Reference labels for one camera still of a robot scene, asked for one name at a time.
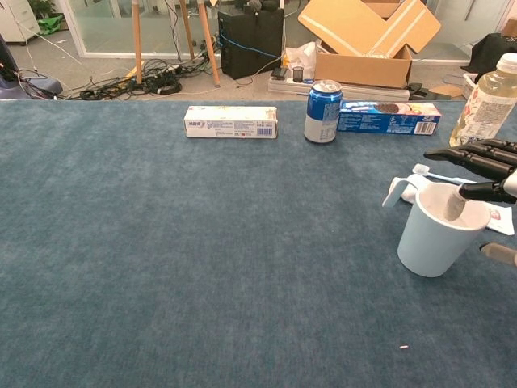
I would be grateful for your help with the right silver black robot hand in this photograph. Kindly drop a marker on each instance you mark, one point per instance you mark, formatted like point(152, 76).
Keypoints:
point(484, 157)

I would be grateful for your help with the white toothpaste tube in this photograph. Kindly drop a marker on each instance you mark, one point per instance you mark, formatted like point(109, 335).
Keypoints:
point(501, 218)

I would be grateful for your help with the light blue toothbrush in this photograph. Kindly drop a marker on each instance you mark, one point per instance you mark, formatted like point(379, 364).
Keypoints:
point(422, 169)

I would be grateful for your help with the blue white soda can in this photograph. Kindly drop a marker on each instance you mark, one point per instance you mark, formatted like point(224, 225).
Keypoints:
point(321, 117)

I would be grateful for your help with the black mesh pen cup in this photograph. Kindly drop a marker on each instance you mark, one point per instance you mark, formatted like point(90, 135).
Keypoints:
point(298, 74)

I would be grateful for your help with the white toothpaste carton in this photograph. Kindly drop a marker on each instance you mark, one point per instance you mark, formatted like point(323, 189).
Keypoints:
point(230, 125)

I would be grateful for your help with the yellow tea bottle white cap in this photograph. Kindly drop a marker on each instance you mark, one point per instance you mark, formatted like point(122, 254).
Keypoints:
point(488, 109)

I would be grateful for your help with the flat cardboard piece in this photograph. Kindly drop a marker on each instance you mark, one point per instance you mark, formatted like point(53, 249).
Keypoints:
point(446, 91)

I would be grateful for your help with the black metal plate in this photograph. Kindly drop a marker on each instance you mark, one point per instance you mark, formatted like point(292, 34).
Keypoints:
point(416, 89)

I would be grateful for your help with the black cloth cover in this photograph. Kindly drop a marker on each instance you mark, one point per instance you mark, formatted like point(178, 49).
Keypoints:
point(493, 52)

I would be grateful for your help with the blue cookie box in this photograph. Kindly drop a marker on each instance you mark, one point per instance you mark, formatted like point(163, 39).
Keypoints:
point(383, 121)

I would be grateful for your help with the open cardboard box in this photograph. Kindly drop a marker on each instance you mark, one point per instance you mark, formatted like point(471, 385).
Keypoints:
point(363, 68)

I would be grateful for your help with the aluminium profile rails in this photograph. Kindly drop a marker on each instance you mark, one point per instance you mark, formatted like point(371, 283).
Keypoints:
point(291, 87)

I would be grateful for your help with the white plastic bag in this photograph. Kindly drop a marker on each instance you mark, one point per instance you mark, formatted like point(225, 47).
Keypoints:
point(303, 54)

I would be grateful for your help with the small black box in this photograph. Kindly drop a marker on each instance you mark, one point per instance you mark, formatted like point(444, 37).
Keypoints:
point(279, 72)

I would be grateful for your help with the black computer tower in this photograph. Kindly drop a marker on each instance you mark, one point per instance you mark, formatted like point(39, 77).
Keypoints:
point(250, 44)

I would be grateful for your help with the blue table mat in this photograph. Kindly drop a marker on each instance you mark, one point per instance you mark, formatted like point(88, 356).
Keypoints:
point(202, 242)

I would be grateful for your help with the wooden stand leg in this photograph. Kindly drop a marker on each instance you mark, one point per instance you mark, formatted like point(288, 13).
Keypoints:
point(137, 40)
point(208, 40)
point(186, 28)

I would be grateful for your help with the green bag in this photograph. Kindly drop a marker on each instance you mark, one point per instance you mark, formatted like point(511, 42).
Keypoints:
point(51, 24)

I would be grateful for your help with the dark blue machine base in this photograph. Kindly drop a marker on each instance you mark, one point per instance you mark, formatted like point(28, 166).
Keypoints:
point(8, 85)

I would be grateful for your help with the white cabinet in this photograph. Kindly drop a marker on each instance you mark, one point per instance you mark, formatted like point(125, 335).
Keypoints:
point(16, 24)

